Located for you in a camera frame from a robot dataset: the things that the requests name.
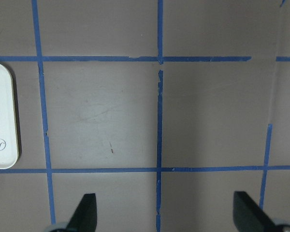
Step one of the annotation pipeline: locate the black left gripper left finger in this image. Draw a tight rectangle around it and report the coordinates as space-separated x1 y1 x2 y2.
65 193 97 232

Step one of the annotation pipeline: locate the cream serving tray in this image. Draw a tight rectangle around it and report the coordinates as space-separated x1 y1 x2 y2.
0 64 22 170

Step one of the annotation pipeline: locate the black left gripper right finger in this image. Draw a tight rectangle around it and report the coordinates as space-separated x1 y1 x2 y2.
232 191 276 232

